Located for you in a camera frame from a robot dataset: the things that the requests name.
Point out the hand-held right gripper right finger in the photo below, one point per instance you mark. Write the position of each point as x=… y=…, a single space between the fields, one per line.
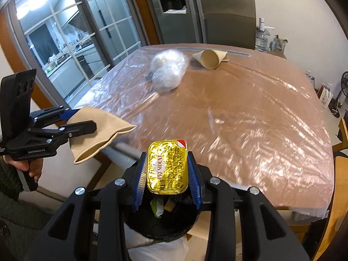
x=194 y=179

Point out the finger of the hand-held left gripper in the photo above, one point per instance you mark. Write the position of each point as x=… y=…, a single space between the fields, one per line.
x=78 y=129
x=68 y=115

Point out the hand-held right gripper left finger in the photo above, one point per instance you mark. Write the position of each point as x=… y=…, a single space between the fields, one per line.
x=140 y=179

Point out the gold foil butter packet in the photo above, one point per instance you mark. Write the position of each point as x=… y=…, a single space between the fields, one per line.
x=167 y=168

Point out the green snack packet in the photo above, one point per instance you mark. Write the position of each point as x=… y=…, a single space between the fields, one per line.
x=157 y=208

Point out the black trash bin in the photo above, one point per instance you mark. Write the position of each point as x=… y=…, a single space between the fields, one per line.
x=163 y=228

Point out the person's left forearm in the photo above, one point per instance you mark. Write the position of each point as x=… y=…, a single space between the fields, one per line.
x=8 y=182

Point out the person's left hand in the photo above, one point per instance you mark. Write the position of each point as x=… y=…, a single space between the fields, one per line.
x=35 y=168

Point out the flat cardboard sheet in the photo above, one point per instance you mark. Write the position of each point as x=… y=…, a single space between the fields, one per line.
x=201 y=242

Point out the white plastic bag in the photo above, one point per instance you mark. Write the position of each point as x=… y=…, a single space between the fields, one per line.
x=152 y=250

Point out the clear plastic table cover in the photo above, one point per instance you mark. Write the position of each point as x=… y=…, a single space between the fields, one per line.
x=244 y=114

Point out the sliding glass kitchen door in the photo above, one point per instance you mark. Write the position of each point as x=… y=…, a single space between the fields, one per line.
x=68 y=32

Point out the crumpled clear plastic bag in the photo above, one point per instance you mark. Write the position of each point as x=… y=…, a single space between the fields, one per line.
x=168 y=73

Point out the person's dark knit clothing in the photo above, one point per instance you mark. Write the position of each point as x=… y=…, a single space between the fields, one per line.
x=16 y=223

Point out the tan paper cone filter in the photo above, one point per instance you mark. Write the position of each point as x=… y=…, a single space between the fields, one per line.
x=209 y=58

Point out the wooden chair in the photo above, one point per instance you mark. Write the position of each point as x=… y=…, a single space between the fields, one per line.
x=339 y=195

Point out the water bottle with pump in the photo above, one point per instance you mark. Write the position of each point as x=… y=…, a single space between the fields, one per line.
x=262 y=40

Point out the white paper bag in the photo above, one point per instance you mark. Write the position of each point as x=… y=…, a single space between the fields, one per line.
x=326 y=98

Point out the small glass vase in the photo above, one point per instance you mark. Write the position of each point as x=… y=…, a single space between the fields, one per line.
x=277 y=46

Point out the silver refrigerator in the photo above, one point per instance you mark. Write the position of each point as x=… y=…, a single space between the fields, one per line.
x=223 y=11

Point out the black standing fan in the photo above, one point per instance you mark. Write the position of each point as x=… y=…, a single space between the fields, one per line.
x=345 y=84

